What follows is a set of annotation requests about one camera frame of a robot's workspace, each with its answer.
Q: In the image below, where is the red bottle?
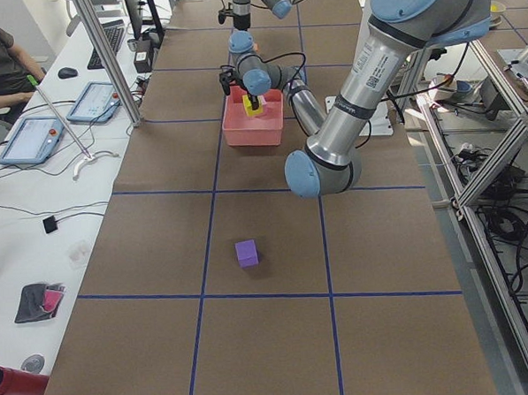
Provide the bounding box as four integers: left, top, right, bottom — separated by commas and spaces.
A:
0, 366, 50, 395

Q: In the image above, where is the black computer mouse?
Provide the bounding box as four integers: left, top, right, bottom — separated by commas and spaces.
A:
57, 67, 79, 80

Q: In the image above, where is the pink plastic bin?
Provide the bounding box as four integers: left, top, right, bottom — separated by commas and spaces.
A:
222, 87, 284, 147

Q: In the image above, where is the grey and pink cloth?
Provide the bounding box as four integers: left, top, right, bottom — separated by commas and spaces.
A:
14, 283, 65, 323

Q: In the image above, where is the black keyboard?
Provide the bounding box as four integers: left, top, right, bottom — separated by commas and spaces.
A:
84, 19, 128, 71

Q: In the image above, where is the purple foam block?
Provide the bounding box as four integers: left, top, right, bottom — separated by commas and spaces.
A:
234, 239, 259, 268

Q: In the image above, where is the metal rod on stand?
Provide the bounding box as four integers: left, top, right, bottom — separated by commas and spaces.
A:
27, 74, 119, 181

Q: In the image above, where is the yellow foam block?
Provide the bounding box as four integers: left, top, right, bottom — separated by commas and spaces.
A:
242, 94, 264, 117

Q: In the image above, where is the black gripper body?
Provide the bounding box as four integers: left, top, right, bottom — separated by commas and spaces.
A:
241, 82, 259, 102

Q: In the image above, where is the small black square puck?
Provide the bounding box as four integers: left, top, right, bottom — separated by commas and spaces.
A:
42, 215, 59, 234

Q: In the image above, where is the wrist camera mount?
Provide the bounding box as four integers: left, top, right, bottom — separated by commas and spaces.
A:
218, 65, 241, 96
218, 3, 234, 25

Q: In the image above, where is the aluminium frame post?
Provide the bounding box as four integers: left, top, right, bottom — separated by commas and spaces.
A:
73, 0, 142, 127

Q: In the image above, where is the far teach pendant tablet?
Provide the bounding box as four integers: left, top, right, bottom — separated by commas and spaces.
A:
65, 81, 121, 125

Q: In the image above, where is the near teach pendant tablet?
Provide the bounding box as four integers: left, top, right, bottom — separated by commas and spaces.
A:
0, 117, 64, 165

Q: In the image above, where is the grey round lid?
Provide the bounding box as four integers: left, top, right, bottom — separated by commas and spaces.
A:
20, 354, 45, 374

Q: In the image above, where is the teach pendant tablet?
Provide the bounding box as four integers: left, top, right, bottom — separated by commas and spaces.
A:
65, 81, 121, 125
0, 117, 64, 165

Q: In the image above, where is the pink foam block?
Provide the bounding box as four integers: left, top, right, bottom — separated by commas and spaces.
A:
259, 95, 274, 118

